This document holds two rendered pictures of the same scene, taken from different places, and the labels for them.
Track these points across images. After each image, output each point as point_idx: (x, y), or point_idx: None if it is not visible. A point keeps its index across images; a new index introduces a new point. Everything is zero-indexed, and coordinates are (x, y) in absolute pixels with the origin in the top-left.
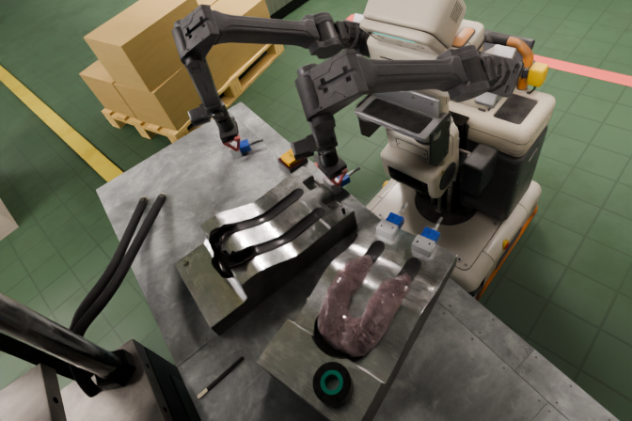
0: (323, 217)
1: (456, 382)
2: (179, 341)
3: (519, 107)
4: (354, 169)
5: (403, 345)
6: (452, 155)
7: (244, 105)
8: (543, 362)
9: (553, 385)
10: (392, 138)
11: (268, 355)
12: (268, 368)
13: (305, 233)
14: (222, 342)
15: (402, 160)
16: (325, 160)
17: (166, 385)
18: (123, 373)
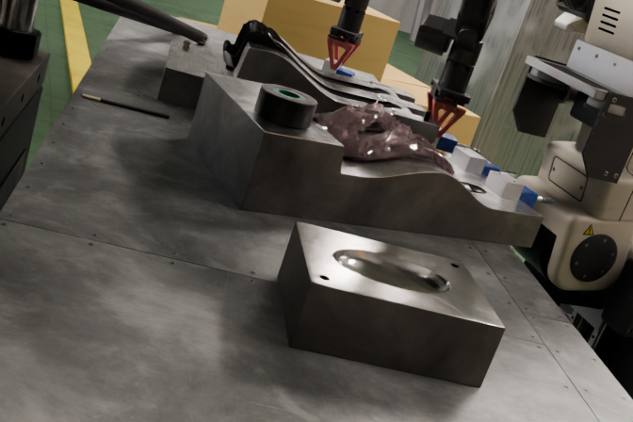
0: (395, 108)
1: None
2: (105, 75)
3: None
4: (469, 147)
5: (397, 174)
6: (620, 223)
7: (375, 77)
8: (573, 332)
9: (567, 346)
10: (549, 158)
11: (224, 77)
12: (215, 78)
13: (358, 101)
14: (155, 102)
15: (543, 190)
16: (449, 72)
17: (24, 127)
18: (22, 39)
